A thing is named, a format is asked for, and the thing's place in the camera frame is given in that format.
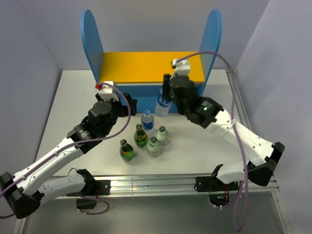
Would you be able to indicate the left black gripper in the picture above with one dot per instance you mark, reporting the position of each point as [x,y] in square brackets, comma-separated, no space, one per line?
[132,103]

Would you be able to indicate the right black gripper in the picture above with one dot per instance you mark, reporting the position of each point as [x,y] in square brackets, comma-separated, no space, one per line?
[165,87]

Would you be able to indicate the Pocari Sweat bottle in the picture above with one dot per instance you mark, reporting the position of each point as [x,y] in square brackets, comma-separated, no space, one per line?
[162,106]
[147,120]

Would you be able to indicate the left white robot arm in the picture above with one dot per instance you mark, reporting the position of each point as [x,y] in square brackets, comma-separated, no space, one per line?
[26,190]

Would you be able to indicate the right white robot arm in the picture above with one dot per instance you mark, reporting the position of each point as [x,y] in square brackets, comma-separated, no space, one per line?
[259,156]

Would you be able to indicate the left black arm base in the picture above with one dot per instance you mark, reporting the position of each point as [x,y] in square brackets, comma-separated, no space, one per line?
[97,187]

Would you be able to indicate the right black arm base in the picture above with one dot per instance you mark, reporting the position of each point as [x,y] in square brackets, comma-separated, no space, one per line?
[218,192]

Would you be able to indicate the blue and yellow wooden shelf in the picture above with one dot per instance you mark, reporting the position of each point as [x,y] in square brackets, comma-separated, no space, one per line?
[141,73]

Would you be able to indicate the rear green Perrier bottle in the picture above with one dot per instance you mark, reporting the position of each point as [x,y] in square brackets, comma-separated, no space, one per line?
[140,136]

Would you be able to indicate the green perrier bottle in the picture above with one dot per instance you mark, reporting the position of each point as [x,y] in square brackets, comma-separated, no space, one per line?
[126,151]
[140,136]

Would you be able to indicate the rear clear glass bottle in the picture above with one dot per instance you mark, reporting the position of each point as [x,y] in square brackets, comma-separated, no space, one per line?
[162,135]

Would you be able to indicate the clear glass bottle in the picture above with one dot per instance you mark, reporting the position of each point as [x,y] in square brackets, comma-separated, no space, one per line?
[162,135]
[153,147]

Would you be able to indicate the front clear glass bottle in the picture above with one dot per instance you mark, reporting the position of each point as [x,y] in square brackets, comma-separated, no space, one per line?
[153,147]

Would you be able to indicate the front green Perrier bottle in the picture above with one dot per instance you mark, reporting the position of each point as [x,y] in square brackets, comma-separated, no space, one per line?
[126,151]

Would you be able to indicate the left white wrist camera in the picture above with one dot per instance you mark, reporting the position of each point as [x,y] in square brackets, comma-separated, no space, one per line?
[106,92]

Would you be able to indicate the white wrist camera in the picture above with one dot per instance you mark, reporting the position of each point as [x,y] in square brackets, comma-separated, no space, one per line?
[181,68]
[106,92]

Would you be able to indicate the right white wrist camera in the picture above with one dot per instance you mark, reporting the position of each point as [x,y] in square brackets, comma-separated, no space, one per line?
[181,68]

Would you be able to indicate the aluminium front rail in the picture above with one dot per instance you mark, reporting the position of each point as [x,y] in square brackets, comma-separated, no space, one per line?
[152,185]

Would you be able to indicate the aluminium rail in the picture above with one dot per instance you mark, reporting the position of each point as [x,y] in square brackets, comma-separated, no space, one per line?
[276,196]
[152,185]

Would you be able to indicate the aluminium right side rail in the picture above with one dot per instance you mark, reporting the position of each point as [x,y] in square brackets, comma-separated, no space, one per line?
[276,196]

